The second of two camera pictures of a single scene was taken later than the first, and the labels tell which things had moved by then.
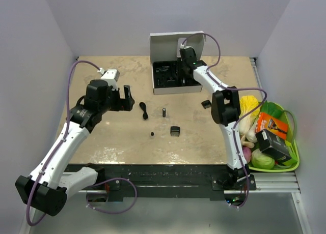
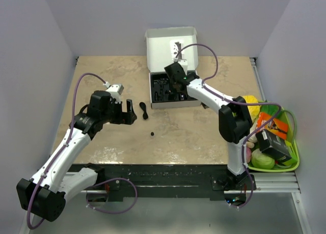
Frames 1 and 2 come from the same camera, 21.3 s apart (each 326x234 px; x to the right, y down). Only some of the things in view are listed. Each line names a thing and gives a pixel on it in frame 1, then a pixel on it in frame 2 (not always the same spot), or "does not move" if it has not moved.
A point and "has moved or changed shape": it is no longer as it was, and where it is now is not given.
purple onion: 247,153 does not move
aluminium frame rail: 275,182 does not move
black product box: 273,145 does not move
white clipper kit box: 168,76 has moved or changed shape
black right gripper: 180,72 -> 172,88
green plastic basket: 276,110 does not move
